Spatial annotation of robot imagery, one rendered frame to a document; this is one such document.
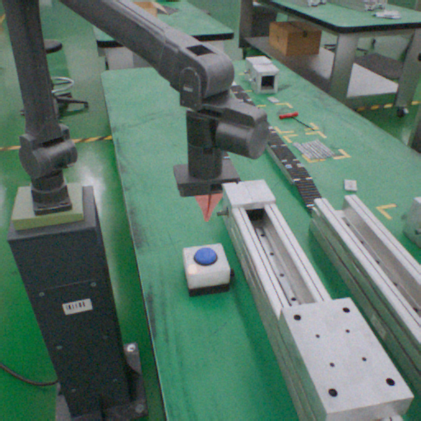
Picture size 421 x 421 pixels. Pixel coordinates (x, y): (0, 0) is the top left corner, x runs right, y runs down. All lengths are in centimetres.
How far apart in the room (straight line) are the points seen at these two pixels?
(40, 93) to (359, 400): 78
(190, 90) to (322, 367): 41
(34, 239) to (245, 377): 59
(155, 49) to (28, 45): 34
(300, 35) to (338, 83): 136
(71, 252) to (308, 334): 65
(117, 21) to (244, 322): 54
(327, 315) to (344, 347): 5
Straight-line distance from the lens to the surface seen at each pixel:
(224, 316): 77
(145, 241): 94
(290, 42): 473
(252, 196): 91
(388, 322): 76
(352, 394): 56
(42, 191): 104
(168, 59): 62
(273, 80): 183
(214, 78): 59
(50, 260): 107
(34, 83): 92
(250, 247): 78
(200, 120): 61
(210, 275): 77
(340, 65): 346
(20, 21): 90
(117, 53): 294
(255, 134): 58
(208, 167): 64
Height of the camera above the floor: 136
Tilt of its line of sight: 35 degrees down
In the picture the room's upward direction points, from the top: straight up
